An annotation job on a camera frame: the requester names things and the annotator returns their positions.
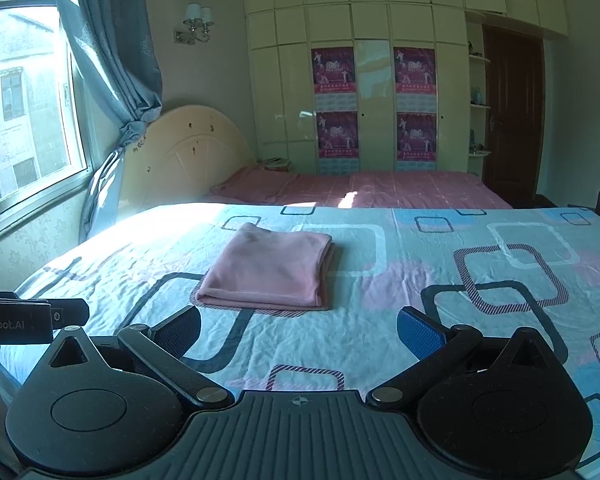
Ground pink knit sweater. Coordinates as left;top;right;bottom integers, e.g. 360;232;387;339
194;222;335;311

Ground upper right pink poster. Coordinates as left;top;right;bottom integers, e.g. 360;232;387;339
393;47;437;94

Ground upper left pink poster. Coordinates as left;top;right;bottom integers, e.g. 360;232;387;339
311;47;356;94

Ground grey blue curtain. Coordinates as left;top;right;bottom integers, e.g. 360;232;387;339
56;0;162;242

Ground lower right pink poster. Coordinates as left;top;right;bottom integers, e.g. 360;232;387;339
396;112;437;162

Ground pink checked bed cover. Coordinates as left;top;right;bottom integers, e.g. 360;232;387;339
204;167;509;209

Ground dark brown wooden door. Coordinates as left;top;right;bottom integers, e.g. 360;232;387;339
483;27;545;208

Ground window with white frame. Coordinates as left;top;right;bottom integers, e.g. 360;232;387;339
0;0;92;234

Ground cream corner shelf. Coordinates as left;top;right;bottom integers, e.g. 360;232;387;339
465;11;490;180

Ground cream glossy wardrobe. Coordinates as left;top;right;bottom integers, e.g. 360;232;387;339
245;0;568;174

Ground stack of books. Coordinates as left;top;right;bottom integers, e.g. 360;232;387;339
258;157;292;172

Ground cream round headboard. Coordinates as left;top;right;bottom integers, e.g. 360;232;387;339
117;105;256;221

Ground double shade wall lamp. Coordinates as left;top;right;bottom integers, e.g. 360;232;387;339
173;3;214;46

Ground pink poster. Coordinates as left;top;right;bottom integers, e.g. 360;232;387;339
393;47;437;94
396;112;437;162
311;47;356;94
316;112;358;159

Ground lower left pink poster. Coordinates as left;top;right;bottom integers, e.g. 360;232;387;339
316;112;358;159

